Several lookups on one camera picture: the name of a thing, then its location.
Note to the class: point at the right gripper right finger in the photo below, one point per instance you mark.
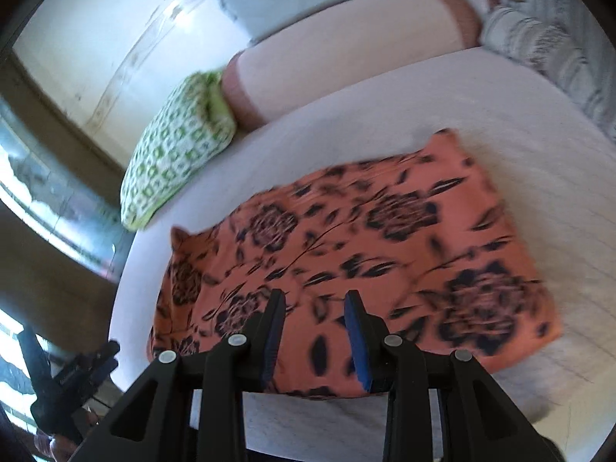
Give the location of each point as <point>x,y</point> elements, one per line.
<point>446,401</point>

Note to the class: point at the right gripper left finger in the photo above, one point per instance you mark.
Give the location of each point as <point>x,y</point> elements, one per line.
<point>191,408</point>

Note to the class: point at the orange black floral cloth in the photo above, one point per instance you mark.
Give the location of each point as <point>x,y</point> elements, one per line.
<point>423,237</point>

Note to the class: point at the person's left hand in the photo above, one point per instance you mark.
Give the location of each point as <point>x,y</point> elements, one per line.
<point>60,448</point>

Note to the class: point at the stained glass wooden door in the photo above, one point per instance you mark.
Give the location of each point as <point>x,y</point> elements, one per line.
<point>63,248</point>

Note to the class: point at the green white checkered pillow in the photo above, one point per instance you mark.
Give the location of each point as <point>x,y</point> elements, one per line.
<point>194,124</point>

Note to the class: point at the striped floral small pillow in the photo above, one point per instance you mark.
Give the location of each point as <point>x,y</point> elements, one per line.
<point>530,42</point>

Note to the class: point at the pink bolster cushion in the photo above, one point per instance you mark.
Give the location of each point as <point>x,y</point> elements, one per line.
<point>340,46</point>

